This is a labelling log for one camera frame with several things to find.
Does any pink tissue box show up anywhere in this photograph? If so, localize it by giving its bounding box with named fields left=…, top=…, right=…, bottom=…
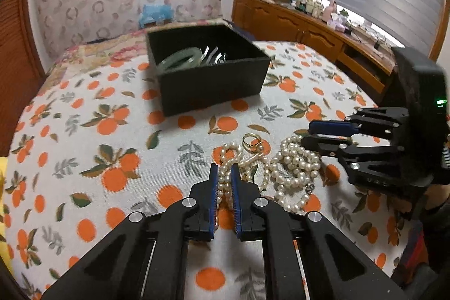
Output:
left=323, top=0, right=349, bottom=31

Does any orange fruit print cloth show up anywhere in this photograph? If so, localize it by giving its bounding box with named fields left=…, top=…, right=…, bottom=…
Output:
left=3, top=40, right=428, bottom=300

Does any person's right forearm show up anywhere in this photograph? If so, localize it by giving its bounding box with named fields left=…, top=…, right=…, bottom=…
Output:
left=401, top=186, right=450, bottom=288

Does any large white pearl necklace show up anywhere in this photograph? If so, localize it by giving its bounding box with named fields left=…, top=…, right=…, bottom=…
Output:
left=260, top=136, right=322, bottom=214

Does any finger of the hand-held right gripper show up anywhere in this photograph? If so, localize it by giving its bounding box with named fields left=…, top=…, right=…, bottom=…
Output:
left=300, top=134, right=354, bottom=162
left=309, top=119, right=360, bottom=138

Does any group of cosmetic bottles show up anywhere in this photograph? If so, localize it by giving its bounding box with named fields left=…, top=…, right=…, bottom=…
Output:
left=292, top=0, right=329, bottom=19

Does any brown slatted wooden wardrobe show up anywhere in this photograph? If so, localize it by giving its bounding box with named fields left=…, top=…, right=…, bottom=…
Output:
left=0, top=0, right=48, bottom=157

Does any black box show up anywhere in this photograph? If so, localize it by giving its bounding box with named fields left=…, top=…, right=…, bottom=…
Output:
left=146, top=23, right=271, bottom=117

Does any floral bedsheet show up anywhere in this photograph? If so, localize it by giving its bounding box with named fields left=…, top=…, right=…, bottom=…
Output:
left=53, top=18, right=248, bottom=67

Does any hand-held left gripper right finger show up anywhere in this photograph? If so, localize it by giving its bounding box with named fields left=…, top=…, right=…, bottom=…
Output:
left=230, top=163, right=409, bottom=300

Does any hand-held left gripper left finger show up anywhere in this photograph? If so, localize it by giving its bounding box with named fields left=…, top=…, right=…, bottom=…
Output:
left=40, top=163, right=221, bottom=300

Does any wooden sideboard cabinet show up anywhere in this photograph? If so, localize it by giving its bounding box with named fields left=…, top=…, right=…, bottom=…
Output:
left=231, top=0, right=399, bottom=94

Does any small-bead pearl strand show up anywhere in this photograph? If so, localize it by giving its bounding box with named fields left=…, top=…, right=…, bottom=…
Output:
left=215, top=142, right=269, bottom=228

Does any blue plush item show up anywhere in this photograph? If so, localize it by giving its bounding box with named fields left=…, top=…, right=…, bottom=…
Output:
left=140, top=3, right=175, bottom=26

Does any green jade bangle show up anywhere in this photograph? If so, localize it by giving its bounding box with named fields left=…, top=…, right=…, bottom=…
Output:
left=157, top=48, right=205, bottom=71

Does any small gold ring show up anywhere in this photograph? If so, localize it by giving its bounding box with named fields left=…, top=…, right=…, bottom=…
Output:
left=242, top=133, right=264, bottom=153

